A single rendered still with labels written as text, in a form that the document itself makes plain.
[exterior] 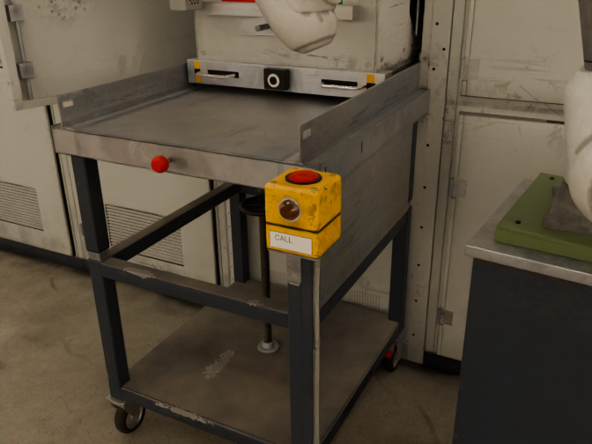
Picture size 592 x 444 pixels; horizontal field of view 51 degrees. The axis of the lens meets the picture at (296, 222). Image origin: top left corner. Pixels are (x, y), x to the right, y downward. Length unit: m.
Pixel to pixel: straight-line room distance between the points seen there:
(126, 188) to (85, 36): 0.73
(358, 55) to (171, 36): 0.61
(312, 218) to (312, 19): 0.38
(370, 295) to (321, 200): 1.15
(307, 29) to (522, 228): 0.47
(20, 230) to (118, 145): 1.57
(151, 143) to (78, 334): 1.14
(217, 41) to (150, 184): 0.73
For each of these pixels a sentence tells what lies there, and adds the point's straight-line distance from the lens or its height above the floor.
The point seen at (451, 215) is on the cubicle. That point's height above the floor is 0.52.
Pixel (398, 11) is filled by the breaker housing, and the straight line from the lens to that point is 1.56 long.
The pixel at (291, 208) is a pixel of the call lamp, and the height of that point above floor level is 0.88.
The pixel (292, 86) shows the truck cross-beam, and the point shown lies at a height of 0.88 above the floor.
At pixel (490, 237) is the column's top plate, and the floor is 0.75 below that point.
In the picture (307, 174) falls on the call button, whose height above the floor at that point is 0.91.
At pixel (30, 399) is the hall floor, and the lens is 2.01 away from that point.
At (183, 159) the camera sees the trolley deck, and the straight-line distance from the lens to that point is 1.19.
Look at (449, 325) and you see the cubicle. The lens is 1.87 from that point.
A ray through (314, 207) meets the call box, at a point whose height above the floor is 0.88.
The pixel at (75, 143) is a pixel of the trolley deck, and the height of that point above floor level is 0.82.
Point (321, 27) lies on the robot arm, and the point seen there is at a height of 1.06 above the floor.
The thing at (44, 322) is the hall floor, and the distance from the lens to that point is 2.35.
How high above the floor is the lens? 1.18
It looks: 24 degrees down
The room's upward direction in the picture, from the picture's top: 1 degrees counter-clockwise
